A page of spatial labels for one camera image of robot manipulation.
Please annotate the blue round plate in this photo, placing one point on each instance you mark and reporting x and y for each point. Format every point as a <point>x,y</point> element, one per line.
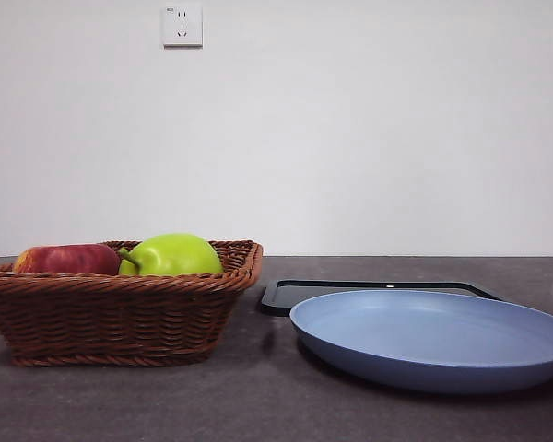
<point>424,340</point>

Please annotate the green apple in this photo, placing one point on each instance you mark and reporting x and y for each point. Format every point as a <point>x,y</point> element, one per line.
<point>175,255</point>

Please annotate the black rectangular tray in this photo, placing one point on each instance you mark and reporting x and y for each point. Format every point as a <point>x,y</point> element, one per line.
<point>276,301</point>

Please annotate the red apple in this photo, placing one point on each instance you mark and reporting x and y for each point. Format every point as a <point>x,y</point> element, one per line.
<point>64,260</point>

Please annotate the white wall socket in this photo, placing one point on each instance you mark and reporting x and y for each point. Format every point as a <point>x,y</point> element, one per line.
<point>182,25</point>

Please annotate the brown woven wicker basket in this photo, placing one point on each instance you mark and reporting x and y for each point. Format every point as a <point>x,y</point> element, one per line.
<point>120,317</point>

